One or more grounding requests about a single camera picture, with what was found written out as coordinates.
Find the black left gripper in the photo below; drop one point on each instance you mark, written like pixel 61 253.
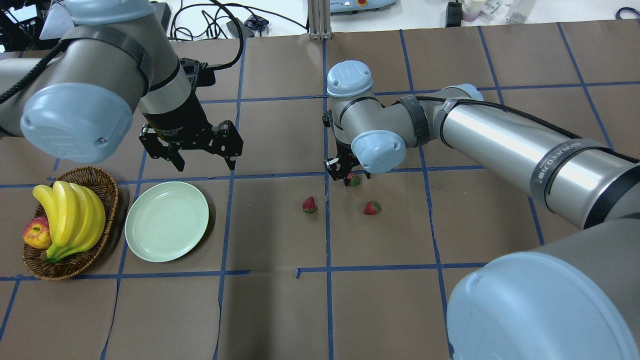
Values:
pixel 176 114

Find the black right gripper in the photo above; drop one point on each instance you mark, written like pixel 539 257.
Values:
pixel 344 151

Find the red strawberry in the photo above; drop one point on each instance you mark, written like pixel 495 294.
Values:
pixel 355 179
pixel 372 208
pixel 309 205

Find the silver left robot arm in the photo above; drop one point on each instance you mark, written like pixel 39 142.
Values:
pixel 77 102

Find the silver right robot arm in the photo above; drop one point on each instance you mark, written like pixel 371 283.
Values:
pixel 574 299

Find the light green plate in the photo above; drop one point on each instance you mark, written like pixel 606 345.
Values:
pixel 167 221

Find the red strawberry at corner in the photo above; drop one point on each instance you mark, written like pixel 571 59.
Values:
pixel 309 205

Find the yellow banana bunch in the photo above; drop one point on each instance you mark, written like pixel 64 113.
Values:
pixel 76 217

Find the red yellow apple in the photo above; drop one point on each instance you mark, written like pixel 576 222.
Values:
pixel 36 233

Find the wicker fruit basket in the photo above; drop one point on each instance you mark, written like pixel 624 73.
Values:
pixel 106 188

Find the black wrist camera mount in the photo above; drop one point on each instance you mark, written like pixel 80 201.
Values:
pixel 199 74

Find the aluminium frame post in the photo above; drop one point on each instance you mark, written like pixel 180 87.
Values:
pixel 318 18

